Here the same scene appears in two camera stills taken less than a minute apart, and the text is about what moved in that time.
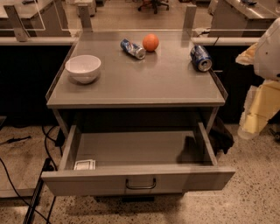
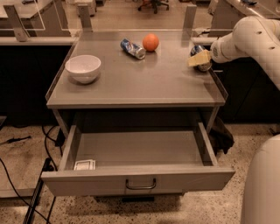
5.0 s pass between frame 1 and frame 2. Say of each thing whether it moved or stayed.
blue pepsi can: stayed
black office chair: stayed
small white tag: stayed
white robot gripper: moved
